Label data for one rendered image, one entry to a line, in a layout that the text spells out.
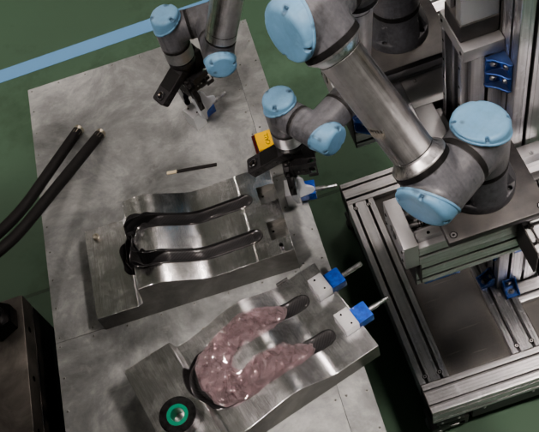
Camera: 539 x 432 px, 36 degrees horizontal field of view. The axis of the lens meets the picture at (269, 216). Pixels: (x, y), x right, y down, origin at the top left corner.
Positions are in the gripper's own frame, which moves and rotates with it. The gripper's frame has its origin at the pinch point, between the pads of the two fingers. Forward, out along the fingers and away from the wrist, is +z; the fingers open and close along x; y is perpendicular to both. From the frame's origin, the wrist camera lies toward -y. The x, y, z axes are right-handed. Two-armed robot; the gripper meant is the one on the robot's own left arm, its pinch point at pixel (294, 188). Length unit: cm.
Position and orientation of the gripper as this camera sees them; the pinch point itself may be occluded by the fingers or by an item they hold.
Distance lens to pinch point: 208.3
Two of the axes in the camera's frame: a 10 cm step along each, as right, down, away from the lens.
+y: 9.8, -1.6, -1.2
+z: 1.9, 5.3, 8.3
